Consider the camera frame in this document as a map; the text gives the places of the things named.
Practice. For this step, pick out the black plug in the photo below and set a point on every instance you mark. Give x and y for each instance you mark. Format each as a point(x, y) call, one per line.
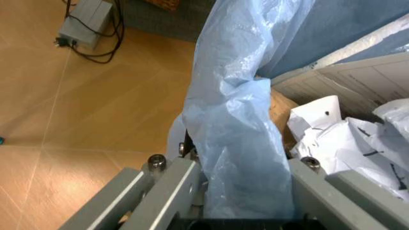
point(64, 42)

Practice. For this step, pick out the brown cardboard piece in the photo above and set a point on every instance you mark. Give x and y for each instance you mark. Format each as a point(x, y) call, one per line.
point(281, 112)

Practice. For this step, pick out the dark grey woven sofa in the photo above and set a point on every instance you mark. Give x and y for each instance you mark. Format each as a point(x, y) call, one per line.
point(159, 21)

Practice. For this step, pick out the crumpled white printed paper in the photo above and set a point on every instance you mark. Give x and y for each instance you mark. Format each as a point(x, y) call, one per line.
point(332, 143)

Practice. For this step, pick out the crumpled glossy white wrapper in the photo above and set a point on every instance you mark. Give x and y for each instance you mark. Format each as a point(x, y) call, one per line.
point(394, 115)

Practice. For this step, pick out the small teal object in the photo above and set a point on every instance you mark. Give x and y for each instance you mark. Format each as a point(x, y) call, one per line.
point(1, 141)

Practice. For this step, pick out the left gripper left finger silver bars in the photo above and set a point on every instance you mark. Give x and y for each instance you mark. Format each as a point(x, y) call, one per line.
point(166, 187)

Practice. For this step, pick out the pale blue plastic trash bag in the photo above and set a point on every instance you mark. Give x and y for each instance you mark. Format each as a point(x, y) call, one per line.
point(236, 95)

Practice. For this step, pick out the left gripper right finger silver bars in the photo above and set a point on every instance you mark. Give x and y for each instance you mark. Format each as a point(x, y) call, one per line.
point(338, 201)

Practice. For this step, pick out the grey power adapter box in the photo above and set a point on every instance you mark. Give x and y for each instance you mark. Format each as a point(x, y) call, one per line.
point(84, 24)

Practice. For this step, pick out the orange patterned cushion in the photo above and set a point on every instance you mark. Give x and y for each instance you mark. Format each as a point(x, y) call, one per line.
point(168, 4)

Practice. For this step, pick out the grey slatted trash bin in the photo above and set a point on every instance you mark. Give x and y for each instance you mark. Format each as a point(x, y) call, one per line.
point(348, 79)

